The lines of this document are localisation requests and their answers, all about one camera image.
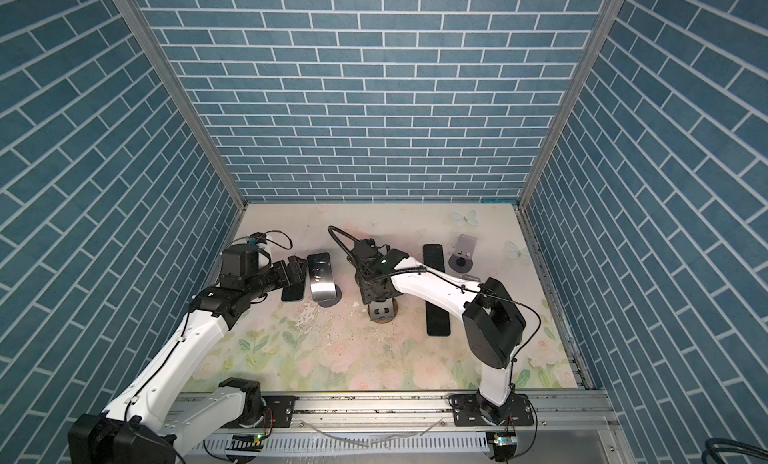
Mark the wooden stand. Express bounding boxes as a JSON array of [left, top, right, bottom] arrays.
[[368, 298, 398, 324]]

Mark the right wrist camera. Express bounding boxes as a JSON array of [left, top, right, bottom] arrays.
[[352, 238, 409, 280]]

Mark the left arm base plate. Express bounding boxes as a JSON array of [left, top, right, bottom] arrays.
[[222, 394, 298, 431]]

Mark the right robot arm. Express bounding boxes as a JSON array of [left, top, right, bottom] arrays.
[[355, 249, 527, 425]]

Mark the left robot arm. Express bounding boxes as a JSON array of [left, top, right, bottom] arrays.
[[67, 240, 308, 463]]

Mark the teal phone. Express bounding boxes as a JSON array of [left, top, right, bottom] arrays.
[[281, 280, 306, 302]]

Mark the black phone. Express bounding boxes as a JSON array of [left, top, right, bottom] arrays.
[[422, 244, 445, 272], [425, 302, 451, 337]]

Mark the purple phone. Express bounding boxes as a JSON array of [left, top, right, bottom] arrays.
[[307, 252, 338, 307]]

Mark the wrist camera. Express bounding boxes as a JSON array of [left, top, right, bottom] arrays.
[[246, 232, 270, 249], [352, 238, 409, 280]]

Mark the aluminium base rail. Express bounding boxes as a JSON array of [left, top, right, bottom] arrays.
[[119, 389, 625, 436]]

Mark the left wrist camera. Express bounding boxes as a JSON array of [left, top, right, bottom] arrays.
[[246, 232, 270, 249]]

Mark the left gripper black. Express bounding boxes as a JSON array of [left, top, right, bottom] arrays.
[[243, 254, 309, 302]]

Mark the black cable bottom right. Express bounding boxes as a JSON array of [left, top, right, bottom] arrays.
[[700, 437, 768, 464]]

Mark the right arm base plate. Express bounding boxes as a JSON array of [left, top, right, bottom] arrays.
[[447, 392, 535, 427]]

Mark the grey cable on rail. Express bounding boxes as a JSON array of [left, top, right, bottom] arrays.
[[298, 418, 446, 450]]

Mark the grey stand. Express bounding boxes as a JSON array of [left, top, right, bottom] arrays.
[[449, 234, 477, 273]]

